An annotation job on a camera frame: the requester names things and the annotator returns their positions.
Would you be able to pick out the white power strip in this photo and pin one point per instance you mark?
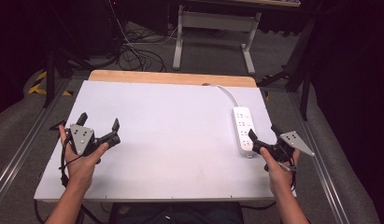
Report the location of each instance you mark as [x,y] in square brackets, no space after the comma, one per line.
[244,130]

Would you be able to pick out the person's dark clothing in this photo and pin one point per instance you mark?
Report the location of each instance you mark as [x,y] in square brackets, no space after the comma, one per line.
[175,213]

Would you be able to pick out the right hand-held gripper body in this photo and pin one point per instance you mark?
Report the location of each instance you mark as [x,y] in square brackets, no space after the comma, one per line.
[286,144]

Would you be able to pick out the yellow black floor tape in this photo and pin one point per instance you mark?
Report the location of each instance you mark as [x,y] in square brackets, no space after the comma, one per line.
[40,85]

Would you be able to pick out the white metal table frame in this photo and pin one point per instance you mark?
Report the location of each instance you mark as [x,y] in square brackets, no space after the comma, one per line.
[216,37]

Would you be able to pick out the aluminium floor rail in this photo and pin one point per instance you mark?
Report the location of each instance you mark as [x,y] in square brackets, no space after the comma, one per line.
[317,155]
[23,140]

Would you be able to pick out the person's left hand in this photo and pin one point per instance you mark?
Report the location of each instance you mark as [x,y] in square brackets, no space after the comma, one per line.
[81,163]

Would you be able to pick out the person's right hand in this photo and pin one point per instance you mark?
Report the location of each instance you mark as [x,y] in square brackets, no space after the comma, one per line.
[279,174]

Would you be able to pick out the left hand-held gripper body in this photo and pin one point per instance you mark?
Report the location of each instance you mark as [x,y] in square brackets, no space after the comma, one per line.
[82,138]

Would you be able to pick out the black metal stand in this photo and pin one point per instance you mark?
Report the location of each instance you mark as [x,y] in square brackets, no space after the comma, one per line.
[297,67]
[60,59]

